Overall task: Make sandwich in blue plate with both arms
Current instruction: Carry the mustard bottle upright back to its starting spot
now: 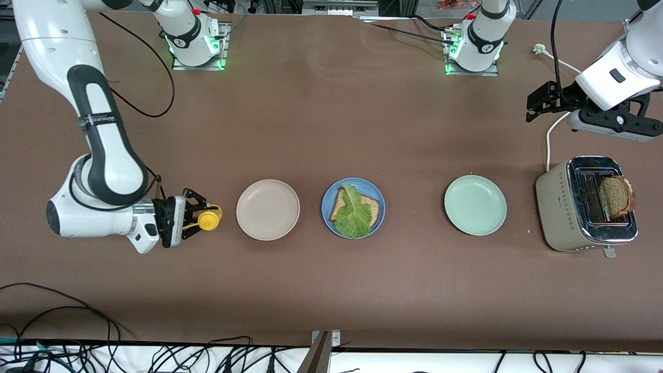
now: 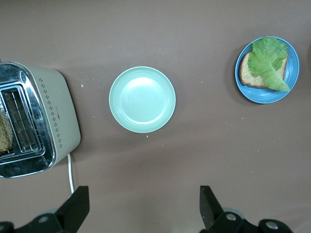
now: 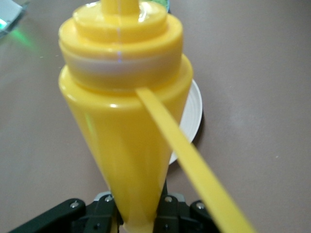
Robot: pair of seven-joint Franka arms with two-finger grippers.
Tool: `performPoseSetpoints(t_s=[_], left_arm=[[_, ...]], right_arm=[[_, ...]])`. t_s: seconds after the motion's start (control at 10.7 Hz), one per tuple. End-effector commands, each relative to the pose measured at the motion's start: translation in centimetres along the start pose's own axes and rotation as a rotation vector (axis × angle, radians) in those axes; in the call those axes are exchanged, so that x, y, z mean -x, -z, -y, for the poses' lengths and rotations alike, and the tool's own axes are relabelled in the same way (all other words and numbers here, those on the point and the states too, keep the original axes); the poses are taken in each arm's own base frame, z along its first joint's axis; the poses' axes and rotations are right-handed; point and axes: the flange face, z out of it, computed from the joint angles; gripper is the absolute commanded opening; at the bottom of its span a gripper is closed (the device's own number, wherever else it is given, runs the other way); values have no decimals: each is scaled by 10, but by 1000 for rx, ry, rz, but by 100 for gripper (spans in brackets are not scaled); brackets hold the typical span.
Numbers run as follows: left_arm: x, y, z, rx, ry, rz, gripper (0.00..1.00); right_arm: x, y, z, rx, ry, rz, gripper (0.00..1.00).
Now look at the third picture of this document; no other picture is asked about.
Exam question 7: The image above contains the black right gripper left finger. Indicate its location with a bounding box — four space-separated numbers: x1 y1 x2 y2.
8 191 123 233

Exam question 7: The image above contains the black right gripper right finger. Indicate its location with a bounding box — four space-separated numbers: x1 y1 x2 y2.
153 179 221 233

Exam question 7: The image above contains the yellow mustard squeeze bottle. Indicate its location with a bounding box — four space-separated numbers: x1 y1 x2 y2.
57 0 257 233

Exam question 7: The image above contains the green lettuce leaf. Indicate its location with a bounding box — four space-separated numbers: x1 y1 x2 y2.
156 0 170 12

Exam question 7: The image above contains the beige plate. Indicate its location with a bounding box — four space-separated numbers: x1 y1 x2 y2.
167 78 204 166

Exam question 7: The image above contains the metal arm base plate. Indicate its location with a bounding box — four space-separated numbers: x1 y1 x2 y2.
0 0 31 39

